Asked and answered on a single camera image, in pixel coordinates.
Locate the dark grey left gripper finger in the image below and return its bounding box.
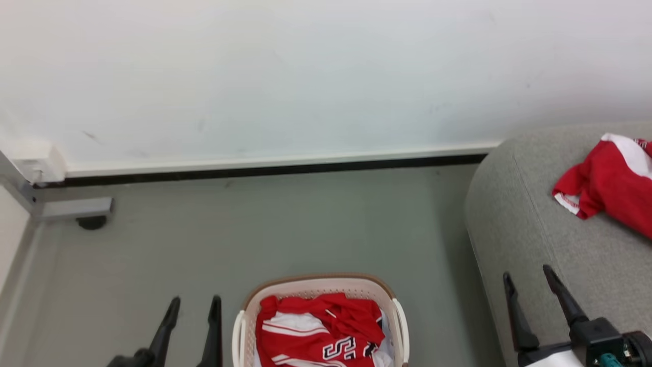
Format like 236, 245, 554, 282
197, 295, 223, 367
106, 297, 181, 367

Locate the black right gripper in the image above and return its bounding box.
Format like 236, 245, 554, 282
503, 265, 652, 367

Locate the grey fabric sofa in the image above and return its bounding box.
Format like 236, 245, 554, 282
464, 121, 652, 367

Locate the red white jersey with lettering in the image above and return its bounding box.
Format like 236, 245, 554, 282
255, 293, 394, 367

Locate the red white garment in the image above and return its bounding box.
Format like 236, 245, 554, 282
552, 133, 652, 239

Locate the white plastic laundry basket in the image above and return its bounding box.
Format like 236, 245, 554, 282
232, 274, 410, 367

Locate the white partition panel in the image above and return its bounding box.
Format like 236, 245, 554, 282
0, 185, 32, 296

